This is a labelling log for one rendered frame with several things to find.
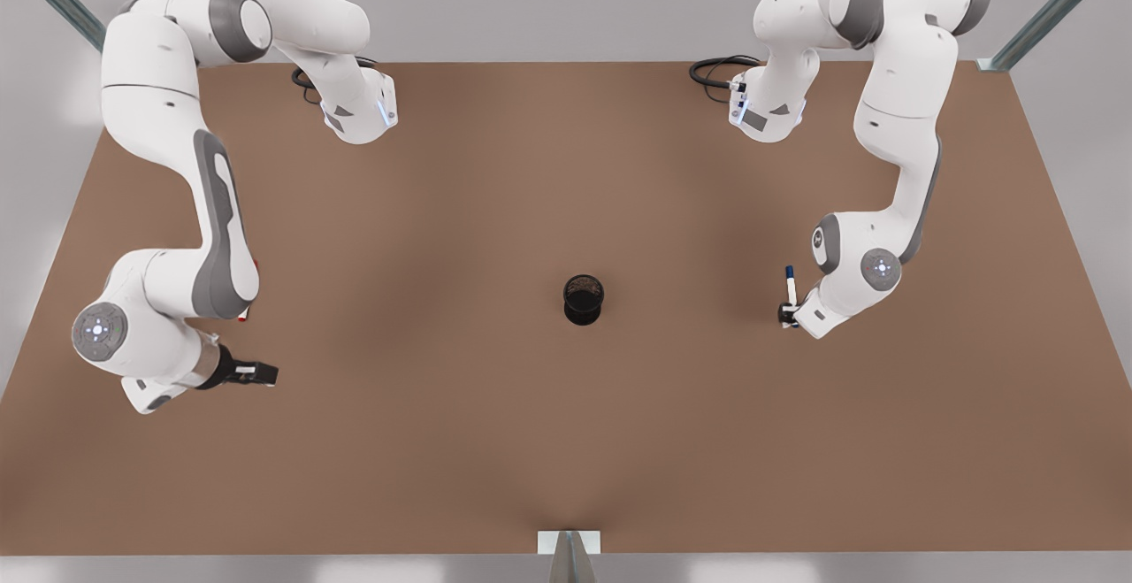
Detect black mesh pen holder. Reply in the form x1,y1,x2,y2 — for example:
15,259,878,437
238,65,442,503
563,274,606,326

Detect black cable loop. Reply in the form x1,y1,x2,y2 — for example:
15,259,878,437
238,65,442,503
291,56,379,106
689,55,763,104

